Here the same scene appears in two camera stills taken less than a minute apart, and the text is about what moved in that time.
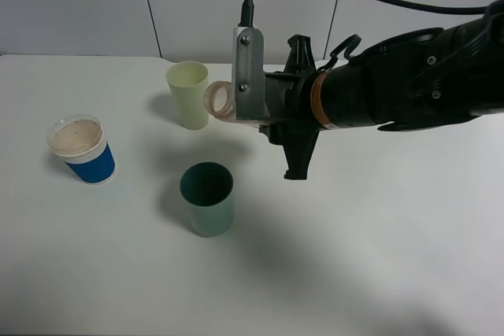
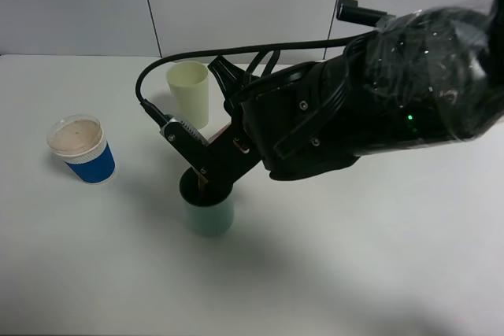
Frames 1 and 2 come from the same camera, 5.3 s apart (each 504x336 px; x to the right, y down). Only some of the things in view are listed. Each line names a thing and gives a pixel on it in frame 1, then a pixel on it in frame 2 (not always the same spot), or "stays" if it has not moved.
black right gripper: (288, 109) to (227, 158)
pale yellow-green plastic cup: (189, 84) stays
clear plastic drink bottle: (218, 99) to (216, 126)
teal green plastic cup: (208, 190) stays
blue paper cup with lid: (79, 141) stays
